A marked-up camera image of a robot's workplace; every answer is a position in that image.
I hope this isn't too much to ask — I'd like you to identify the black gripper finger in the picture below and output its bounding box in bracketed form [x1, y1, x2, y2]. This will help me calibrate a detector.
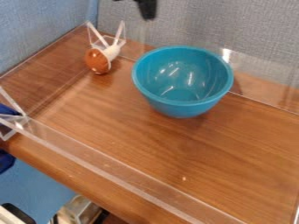
[135, 0, 158, 20]

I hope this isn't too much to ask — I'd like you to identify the brown spotted toy mushroom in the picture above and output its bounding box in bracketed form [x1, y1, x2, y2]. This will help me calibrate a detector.
[84, 45, 120, 74]

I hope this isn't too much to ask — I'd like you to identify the blue plastic bowl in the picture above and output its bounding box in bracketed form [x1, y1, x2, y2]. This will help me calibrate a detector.
[132, 45, 234, 118]

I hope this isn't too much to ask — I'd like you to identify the clear acrylic back barrier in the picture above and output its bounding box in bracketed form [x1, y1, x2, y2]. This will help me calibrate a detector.
[206, 45, 299, 115]

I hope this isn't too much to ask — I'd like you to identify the clear acrylic barrier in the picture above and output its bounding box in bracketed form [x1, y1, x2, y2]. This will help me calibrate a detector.
[0, 114, 246, 224]
[206, 45, 299, 115]

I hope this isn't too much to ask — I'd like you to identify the clear acrylic front barrier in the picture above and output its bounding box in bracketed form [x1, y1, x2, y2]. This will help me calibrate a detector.
[0, 114, 246, 224]

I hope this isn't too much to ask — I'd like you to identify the blue cloth object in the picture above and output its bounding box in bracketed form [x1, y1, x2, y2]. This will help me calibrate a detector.
[0, 103, 22, 175]

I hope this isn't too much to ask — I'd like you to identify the black and white object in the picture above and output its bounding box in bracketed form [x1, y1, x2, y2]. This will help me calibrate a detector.
[0, 203, 36, 224]

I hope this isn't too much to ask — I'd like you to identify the clear acrylic corner bracket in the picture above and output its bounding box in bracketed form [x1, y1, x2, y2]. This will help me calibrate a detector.
[87, 21, 127, 50]

